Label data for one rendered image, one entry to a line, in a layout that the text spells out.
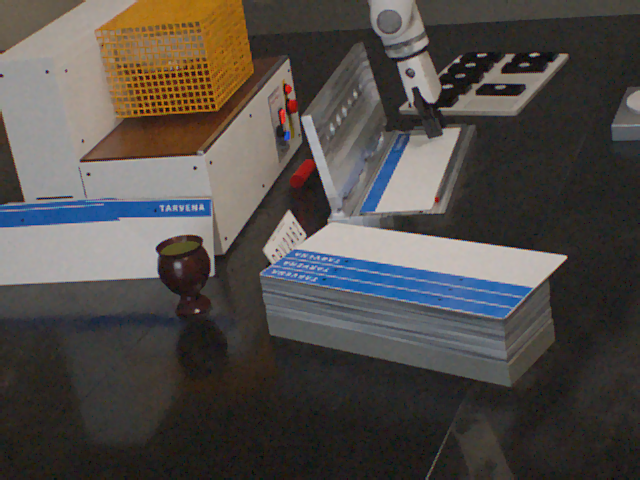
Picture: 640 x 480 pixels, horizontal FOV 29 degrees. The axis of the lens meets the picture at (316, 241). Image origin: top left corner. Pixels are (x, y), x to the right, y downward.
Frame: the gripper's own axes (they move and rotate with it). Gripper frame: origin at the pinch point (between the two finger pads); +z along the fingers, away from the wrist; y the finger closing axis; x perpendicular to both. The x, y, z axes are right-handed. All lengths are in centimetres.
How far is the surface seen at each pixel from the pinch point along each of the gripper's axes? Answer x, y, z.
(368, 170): 10.9, -15.9, 0.6
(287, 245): 17, -52, -2
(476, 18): 28, 213, 29
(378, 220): 4.8, -38.5, 2.5
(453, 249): -15, -70, -2
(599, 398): -33, -94, 12
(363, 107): 11.3, -4.1, -8.4
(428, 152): 0.8, -8.3, 2.7
